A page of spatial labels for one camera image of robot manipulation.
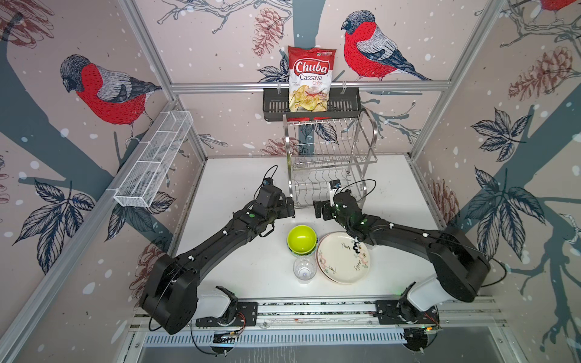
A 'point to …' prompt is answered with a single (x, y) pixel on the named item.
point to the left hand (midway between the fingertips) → (284, 203)
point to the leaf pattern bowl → (303, 254)
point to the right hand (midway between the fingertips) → (320, 203)
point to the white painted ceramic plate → (337, 260)
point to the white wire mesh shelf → (141, 185)
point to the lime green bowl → (302, 240)
